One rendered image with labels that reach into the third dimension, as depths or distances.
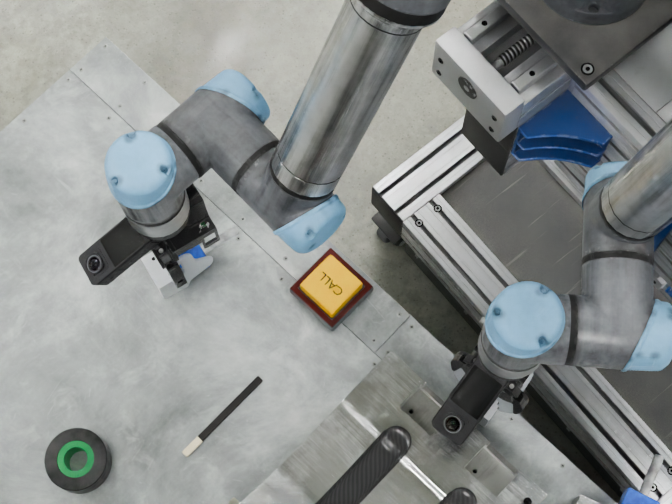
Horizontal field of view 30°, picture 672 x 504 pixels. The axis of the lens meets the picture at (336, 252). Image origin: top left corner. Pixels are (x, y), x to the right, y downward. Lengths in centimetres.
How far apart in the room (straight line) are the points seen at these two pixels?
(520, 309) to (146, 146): 43
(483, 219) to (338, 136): 114
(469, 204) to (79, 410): 96
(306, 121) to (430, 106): 143
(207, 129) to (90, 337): 45
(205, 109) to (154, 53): 137
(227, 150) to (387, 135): 130
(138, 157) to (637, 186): 51
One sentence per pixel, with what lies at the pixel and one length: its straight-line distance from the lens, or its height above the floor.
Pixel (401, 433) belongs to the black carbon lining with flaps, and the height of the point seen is 89.
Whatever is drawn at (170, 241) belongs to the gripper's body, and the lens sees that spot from 153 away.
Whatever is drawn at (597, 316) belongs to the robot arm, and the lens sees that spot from 131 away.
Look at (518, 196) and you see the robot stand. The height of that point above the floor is 21.
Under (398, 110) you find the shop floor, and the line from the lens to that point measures 265.
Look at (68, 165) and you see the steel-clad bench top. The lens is 179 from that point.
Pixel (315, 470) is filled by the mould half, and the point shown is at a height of 88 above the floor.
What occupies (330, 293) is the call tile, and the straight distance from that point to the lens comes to 165.
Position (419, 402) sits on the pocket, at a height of 86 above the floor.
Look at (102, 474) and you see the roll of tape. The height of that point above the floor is 83.
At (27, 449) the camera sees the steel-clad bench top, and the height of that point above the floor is 80.
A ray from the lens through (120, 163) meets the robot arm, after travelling 134.
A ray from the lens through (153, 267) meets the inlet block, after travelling 166.
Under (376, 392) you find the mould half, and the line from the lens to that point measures 157.
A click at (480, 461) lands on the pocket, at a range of 159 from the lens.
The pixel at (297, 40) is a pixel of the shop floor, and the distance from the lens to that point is 273.
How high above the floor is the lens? 243
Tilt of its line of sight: 73 degrees down
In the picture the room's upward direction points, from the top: 3 degrees counter-clockwise
